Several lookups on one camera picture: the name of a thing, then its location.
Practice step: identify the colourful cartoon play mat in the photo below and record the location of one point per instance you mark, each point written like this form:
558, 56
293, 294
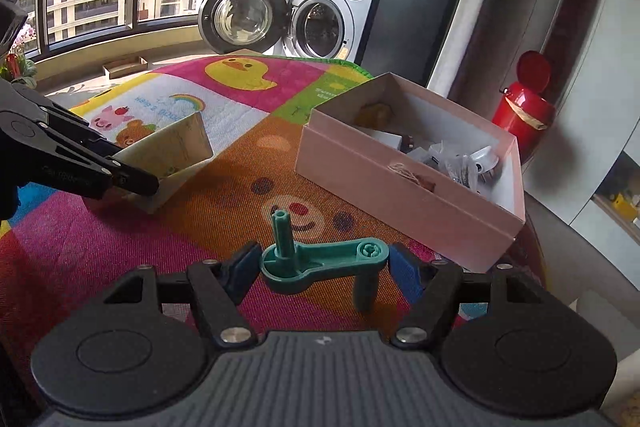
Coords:
225, 187

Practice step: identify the grey white handheld device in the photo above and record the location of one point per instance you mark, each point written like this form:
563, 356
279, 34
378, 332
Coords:
485, 162

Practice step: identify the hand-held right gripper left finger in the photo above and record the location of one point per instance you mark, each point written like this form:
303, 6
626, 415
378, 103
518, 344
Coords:
242, 274

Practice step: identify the pink cardboard box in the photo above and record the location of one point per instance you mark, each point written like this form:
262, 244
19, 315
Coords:
380, 197

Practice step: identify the red trash can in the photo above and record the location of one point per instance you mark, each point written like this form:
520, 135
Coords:
520, 117

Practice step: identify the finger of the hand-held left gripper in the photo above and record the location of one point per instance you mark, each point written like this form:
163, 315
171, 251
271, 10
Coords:
135, 182
85, 132

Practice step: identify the twine bow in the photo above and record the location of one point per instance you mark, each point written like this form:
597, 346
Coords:
405, 169

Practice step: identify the potted flower plant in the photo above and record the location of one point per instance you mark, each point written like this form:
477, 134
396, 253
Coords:
22, 42

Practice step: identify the clear plastic bag of parts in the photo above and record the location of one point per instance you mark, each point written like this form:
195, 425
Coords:
460, 172

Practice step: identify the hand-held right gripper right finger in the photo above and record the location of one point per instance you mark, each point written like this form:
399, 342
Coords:
406, 274

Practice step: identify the yellow toy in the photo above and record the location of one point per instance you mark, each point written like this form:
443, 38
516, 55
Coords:
625, 203

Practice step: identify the small white cardboard box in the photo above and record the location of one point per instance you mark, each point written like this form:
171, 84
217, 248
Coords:
185, 142

